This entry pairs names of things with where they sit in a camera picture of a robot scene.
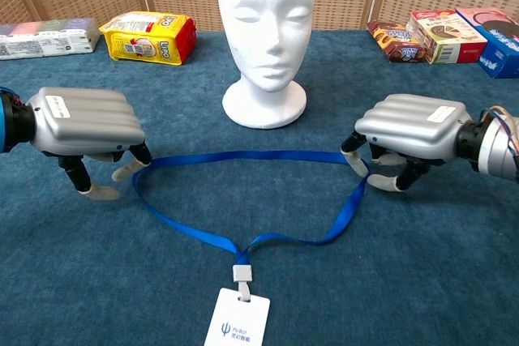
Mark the white mannequin head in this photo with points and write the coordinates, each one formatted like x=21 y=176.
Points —
x=265 y=38

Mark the teal carpet table cover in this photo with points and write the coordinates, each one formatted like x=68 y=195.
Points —
x=121 y=261

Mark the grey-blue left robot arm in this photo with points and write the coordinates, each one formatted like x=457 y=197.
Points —
x=12 y=123

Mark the yellow Lipo biscuit bag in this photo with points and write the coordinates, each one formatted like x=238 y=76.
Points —
x=146 y=38

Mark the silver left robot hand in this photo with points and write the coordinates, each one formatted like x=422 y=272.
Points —
x=85 y=119

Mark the brown chocolate cookie pack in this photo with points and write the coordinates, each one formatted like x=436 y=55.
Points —
x=399 y=44

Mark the cream red wafer box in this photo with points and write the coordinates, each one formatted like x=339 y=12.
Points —
x=446 y=36

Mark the multicolour smiley tissue pack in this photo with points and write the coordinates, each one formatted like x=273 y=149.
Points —
x=44 y=40

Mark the blue pink Oreo box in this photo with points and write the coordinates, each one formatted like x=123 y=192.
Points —
x=500 y=46

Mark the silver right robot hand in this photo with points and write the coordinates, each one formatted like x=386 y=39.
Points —
x=409 y=123

